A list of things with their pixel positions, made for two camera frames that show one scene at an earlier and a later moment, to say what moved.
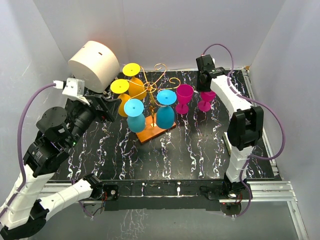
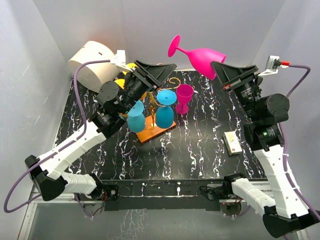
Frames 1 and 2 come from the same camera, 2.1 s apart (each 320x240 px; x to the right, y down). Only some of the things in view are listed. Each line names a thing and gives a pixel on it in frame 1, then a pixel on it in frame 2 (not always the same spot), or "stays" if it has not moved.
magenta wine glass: [184, 92] stays
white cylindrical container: [96, 65] stays
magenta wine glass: [207, 97] -> [200, 58]
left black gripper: [109, 111] -> [153, 75]
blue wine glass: [133, 109] stays
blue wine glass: [165, 113] stays
